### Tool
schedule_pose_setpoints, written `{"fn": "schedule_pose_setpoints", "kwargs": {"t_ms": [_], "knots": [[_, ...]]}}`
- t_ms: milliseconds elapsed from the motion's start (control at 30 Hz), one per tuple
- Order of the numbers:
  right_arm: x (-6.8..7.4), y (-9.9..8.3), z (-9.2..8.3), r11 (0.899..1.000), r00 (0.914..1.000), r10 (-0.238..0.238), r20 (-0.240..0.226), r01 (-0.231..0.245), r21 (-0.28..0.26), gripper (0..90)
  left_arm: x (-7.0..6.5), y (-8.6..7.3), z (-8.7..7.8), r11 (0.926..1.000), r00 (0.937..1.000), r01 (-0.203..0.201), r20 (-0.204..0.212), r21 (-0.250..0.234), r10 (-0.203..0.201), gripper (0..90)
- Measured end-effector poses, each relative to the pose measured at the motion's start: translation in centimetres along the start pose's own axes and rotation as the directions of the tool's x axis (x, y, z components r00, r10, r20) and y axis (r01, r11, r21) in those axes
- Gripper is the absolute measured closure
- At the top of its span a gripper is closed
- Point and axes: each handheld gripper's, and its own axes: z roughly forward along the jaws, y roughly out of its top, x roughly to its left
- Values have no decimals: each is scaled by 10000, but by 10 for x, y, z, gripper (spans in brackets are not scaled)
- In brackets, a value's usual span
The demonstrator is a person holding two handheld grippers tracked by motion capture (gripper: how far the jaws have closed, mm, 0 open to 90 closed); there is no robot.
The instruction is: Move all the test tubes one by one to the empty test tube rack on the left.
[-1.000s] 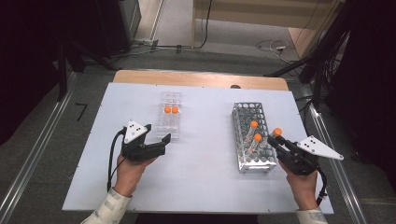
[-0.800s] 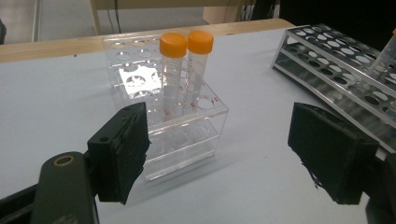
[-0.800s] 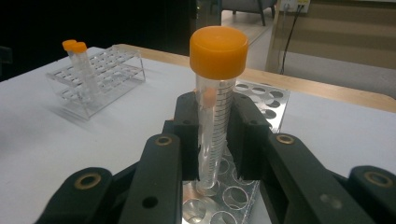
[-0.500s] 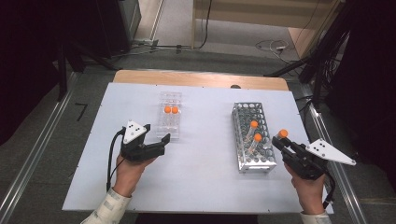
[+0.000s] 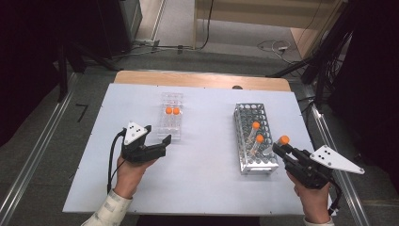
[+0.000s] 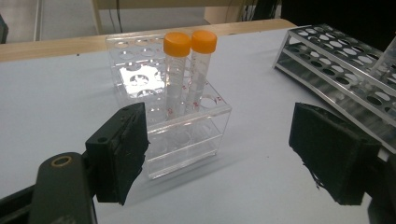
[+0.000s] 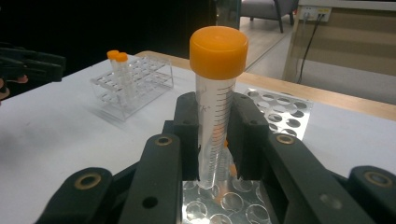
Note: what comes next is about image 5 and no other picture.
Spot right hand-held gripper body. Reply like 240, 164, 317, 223
283, 144, 366, 190

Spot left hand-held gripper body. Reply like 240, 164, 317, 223
120, 121, 168, 164

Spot clear acrylic test tube rack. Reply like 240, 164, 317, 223
156, 91, 184, 142

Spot metal test tube rack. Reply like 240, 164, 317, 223
232, 102, 280, 176

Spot person's right hand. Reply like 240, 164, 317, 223
286, 170, 332, 224

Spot person's left hand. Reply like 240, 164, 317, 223
113, 154, 158, 200

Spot white table board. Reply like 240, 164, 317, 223
61, 82, 335, 218

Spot wooden table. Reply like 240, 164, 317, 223
113, 70, 292, 92

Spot black stand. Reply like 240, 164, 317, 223
266, 0, 356, 113
56, 40, 121, 104

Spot grey power strip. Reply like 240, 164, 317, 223
134, 39, 161, 49

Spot dark cabinet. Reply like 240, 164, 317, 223
97, 0, 144, 59

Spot light wooden cabinet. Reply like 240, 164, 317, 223
192, 0, 346, 59

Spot aluminium floor rail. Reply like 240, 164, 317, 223
305, 102, 371, 226
0, 73, 79, 226

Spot right hand-held gripper black cable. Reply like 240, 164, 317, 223
327, 178, 343, 217

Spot hand-held gripper black cable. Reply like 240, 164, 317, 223
327, 178, 343, 217
106, 130, 127, 194

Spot left hand-held gripper black cable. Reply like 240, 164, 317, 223
106, 130, 127, 194

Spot grey floor cable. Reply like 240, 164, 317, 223
112, 43, 194, 60

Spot black cable bundle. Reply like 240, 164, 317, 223
324, 31, 352, 92

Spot white floor cable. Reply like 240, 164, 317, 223
257, 40, 293, 57

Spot black hanging cable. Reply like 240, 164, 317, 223
194, 0, 215, 51

